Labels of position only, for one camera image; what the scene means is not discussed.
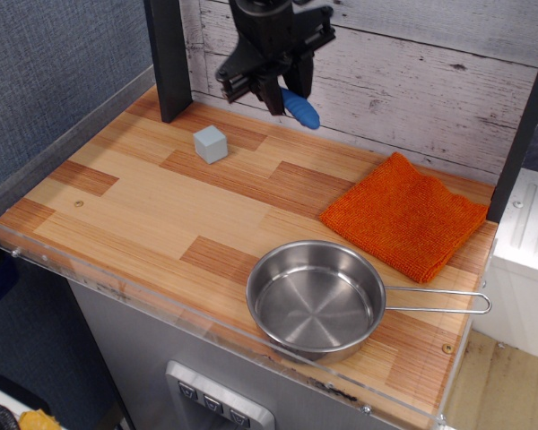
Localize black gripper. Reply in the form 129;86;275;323
215;1;335;116

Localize blue handled metal spoon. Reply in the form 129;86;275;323
281;88;321;130

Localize grey cube block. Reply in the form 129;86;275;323
193;125;229;164

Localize orange knitted cloth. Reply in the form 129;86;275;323
319;152;488;283

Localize stainless steel pan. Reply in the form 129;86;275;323
245;239;493;365

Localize clear acrylic table guard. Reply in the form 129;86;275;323
0;64;499;430

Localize white aluminium box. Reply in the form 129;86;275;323
473;168;538;357

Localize grey control panel with buttons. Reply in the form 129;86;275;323
165;360;276;429

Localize dark left vertical post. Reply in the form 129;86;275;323
143;0;193;123

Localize dark vertical post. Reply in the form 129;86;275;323
487;71;538;223
143;0;193;123

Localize dark right vertical post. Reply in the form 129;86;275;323
487;71;538;223

